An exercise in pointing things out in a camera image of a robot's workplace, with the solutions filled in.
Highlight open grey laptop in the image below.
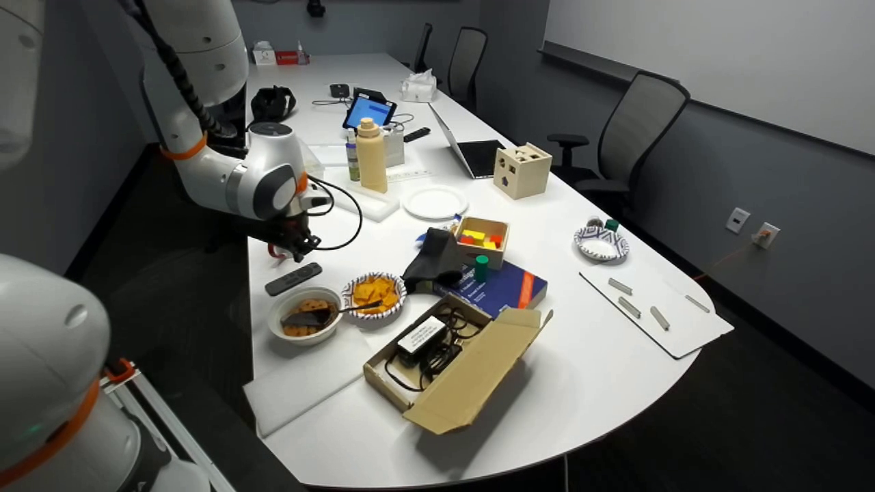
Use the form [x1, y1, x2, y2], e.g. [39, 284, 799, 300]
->
[425, 99, 507, 180]

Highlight tablet with blue screen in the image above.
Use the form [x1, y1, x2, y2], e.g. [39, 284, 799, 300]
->
[338, 84, 401, 134]

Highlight open brown cardboard box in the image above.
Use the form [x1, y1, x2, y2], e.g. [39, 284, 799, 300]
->
[360, 293, 554, 438]

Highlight black adapter cable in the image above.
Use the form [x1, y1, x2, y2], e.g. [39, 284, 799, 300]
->
[382, 317, 470, 395]

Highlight coiled white cable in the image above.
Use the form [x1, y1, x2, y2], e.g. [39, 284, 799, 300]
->
[572, 216, 632, 267]

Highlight black power adapter white label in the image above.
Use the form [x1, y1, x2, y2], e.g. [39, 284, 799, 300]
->
[397, 314, 448, 358]

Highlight plain white bowl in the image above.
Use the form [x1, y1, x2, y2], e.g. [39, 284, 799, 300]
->
[265, 284, 347, 347]

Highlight cream plastic bottle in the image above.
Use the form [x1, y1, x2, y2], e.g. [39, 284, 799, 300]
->
[353, 114, 392, 196]

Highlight wooden box coloured blocks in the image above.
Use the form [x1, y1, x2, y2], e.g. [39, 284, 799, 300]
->
[451, 213, 512, 274]

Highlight dark metal serving spoon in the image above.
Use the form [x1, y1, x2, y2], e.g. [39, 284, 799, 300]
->
[281, 298, 385, 332]

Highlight blue book orange stripe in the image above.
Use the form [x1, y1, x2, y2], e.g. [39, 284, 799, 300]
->
[435, 259, 550, 321]

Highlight dark grey remote control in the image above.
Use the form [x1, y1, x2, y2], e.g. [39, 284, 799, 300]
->
[262, 259, 325, 298]

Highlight white crumpled bowl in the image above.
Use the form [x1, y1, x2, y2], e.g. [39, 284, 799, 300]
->
[400, 69, 442, 105]

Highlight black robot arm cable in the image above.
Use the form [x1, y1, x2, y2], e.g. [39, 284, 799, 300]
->
[304, 172, 366, 254]

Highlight orange square crackers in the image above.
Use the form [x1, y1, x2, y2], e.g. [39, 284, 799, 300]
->
[349, 277, 401, 317]

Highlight white board with grey pieces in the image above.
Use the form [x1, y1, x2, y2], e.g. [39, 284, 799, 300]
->
[578, 257, 735, 363]

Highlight flat white plate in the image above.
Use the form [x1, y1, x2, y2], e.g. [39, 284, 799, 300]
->
[400, 183, 474, 225]

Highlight blue patterned paper bowl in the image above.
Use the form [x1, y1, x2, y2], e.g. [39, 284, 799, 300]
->
[341, 270, 407, 323]

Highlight round brown crackers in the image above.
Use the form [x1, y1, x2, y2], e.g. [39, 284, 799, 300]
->
[280, 295, 337, 340]

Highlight small white container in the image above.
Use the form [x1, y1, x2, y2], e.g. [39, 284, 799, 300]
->
[250, 39, 280, 69]

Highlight black cloth pouch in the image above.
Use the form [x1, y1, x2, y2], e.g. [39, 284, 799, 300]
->
[400, 226, 475, 295]

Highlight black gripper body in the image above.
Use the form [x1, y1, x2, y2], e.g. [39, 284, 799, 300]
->
[262, 210, 322, 262]

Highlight robot mounting stand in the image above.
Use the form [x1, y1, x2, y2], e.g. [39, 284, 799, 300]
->
[102, 355, 240, 492]

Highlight wall whiteboard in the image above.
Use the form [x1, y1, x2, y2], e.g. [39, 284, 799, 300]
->
[542, 0, 875, 158]

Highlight white tray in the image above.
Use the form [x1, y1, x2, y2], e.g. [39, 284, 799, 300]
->
[319, 162, 404, 225]

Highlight wooden cube with holes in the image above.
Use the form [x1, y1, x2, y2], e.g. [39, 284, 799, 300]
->
[493, 140, 554, 203]

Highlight grey mesh office chair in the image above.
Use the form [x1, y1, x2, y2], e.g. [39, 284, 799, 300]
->
[545, 69, 691, 222]
[442, 26, 493, 110]

